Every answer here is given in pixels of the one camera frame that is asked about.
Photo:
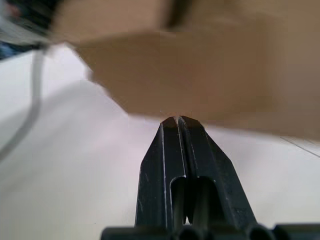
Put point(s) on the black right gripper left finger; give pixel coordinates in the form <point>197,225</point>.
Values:
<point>152,175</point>

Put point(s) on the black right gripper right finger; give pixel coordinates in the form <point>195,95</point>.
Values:
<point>220,180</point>

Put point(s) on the small brown cardboard box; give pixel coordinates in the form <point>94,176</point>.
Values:
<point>190,62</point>

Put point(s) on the dark blurred equipment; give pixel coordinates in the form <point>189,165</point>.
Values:
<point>22,22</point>

